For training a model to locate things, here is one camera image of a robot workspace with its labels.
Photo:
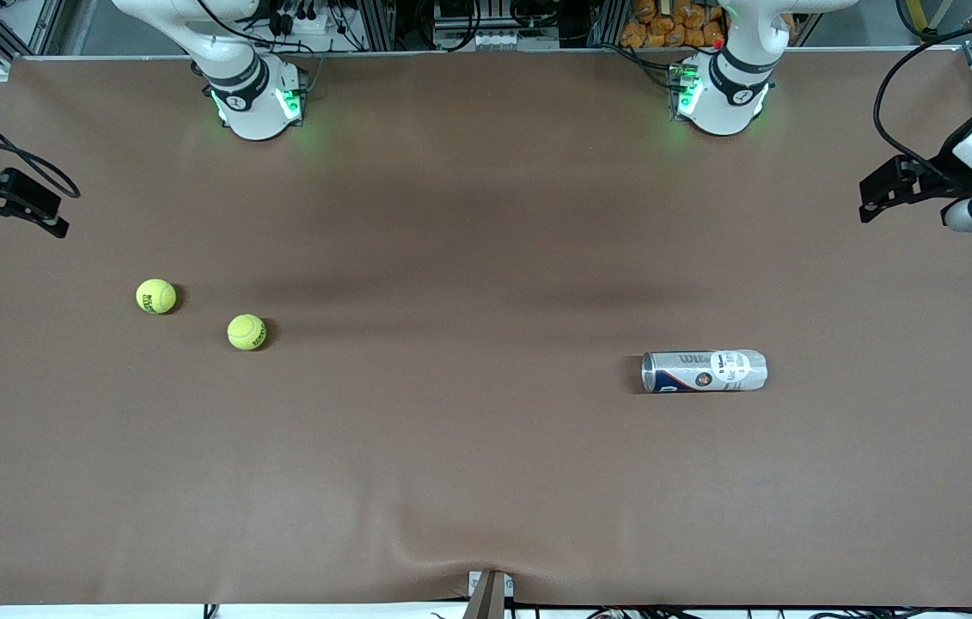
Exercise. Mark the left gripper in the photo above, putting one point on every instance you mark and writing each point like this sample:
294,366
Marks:
943,183

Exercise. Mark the Wilson tennis ball can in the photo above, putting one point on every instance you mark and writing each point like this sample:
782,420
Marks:
700,371

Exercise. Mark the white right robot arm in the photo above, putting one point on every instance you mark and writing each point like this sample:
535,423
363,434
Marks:
253,112

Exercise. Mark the white terminal block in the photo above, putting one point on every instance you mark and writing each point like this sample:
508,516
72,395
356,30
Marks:
498,40

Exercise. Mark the grey electronics box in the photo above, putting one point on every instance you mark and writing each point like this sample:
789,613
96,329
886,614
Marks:
451,10

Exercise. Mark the metal camera stand post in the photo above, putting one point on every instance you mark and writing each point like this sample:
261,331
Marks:
490,602

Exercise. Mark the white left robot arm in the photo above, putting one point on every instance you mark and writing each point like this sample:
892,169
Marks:
722,107

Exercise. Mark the brown table mat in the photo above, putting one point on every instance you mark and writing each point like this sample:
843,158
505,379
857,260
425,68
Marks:
486,215

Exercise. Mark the yellow tennis ball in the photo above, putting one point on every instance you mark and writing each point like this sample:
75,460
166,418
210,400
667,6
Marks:
246,332
156,297

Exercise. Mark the aluminium frame post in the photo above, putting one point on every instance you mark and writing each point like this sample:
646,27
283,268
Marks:
375,21
608,21

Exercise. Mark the pile of orange objects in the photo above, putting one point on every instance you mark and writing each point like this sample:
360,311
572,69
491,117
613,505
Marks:
675,30

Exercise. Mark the white power strip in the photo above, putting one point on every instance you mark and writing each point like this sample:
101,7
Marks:
314,27

